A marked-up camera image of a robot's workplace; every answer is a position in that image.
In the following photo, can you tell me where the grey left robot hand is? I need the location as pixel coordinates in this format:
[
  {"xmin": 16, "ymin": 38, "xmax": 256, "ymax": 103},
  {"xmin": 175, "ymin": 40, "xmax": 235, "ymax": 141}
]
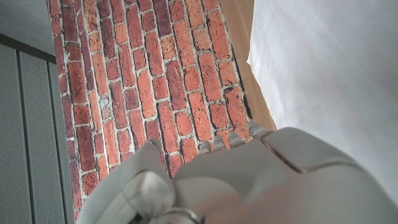
[{"xmin": 76, "ymin": 120, "xmax": 398, "ymax": 224}]

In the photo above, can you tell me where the white handkerchief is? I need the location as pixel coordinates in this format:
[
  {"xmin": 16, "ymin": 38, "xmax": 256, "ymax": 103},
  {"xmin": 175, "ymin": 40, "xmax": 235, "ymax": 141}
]
[{"xmin": 247, "ymin": 0, "xmax": 398, "ymax": 205}]

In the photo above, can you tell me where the brick print backdrop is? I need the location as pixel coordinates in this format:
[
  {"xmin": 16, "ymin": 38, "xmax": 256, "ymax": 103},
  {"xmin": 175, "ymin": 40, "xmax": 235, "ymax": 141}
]
[{"xmin": 45, "ymin": 0, "xmax": 253, "ymax": 220}]

